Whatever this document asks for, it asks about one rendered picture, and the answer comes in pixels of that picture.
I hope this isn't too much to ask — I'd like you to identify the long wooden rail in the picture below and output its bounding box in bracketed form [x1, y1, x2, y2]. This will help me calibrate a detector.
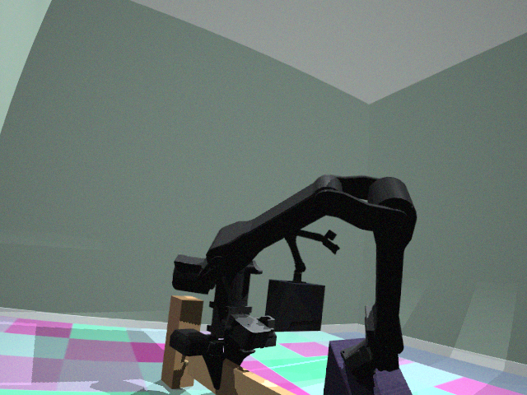
[187, 355, 296, 395]

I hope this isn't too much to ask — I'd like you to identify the wooden post with two pegs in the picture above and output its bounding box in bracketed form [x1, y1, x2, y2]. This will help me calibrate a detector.
[161, 295, 204, 389]

